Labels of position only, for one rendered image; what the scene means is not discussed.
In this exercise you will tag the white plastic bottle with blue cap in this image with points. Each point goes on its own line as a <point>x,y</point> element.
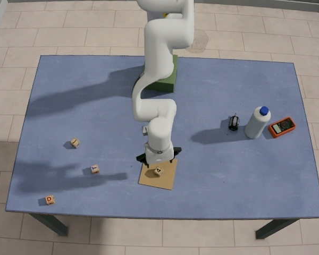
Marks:
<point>257,122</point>

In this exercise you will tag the tan square mat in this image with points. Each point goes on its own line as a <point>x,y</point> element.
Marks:
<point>165,181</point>

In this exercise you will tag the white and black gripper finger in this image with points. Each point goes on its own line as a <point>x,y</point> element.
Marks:
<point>176,152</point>
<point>142,159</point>

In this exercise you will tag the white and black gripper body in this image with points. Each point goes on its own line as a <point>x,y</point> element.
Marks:
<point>153,158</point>

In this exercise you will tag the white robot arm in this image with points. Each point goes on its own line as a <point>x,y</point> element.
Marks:
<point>173,28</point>

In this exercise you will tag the orange digital multimeter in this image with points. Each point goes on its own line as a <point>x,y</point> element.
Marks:
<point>281,127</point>

